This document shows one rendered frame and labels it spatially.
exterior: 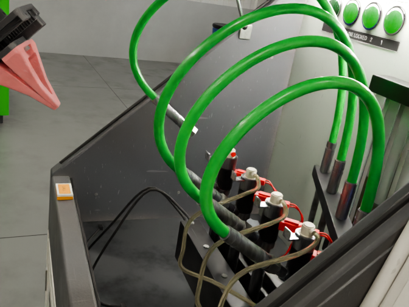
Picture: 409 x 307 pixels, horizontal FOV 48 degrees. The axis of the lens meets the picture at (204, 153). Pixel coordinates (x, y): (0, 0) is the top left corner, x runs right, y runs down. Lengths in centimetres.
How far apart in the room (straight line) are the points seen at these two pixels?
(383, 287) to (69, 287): 44
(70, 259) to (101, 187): 33
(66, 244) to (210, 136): 45
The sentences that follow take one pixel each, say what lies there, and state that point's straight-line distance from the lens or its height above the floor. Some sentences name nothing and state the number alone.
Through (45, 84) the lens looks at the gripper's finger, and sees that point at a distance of 55.
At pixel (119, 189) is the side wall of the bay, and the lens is 109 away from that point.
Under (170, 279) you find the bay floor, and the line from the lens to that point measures 95.
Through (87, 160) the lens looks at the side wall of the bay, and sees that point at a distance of 104.
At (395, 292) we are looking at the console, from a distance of 49.
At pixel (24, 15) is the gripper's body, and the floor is 134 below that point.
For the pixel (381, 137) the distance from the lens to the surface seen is 57.
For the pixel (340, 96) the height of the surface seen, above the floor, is 124.
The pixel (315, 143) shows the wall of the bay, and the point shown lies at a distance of 104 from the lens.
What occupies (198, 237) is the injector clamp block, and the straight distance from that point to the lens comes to 81.
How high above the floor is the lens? 140
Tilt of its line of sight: 21 degrees down
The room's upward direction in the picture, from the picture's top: 10 degrees clockwise
